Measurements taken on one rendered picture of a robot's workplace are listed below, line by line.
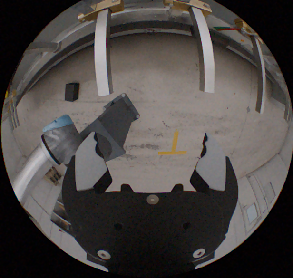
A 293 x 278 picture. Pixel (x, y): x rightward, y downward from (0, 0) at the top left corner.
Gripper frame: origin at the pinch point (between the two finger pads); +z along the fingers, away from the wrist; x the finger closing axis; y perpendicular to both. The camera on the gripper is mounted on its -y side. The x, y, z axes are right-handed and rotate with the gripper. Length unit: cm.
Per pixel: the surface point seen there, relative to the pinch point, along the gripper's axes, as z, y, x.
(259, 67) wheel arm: 8.9, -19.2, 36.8
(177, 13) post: 18.8, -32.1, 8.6
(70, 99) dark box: 82, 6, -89
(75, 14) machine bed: 24, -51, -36
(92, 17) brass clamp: 13.7, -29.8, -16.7
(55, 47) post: 20, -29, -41
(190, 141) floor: 94, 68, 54
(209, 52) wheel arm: 11.5, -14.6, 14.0
